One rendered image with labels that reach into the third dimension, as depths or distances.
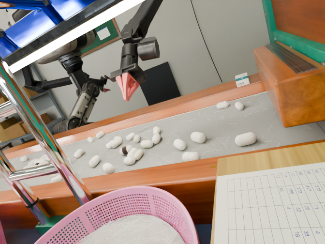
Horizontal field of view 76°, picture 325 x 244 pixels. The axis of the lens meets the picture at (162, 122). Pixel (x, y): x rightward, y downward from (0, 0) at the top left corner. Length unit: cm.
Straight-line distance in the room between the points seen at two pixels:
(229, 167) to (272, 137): 14
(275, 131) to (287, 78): 15
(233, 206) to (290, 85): 17
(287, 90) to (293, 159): 9
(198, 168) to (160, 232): 11
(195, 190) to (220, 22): 228
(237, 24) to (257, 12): 21
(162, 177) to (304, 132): 25
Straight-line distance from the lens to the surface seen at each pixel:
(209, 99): 65
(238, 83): 65
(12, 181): 51
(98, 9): 40
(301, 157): 30
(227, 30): 251
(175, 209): 30
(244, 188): 27
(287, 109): 32
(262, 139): 42
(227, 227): 23
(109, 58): 284
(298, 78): 31
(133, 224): 36
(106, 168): 50
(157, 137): 52
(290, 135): 42
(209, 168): 33
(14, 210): 66
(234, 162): 31
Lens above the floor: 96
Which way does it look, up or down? 19 degrees down
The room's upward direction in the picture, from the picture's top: 23 degrees counter-clockwise
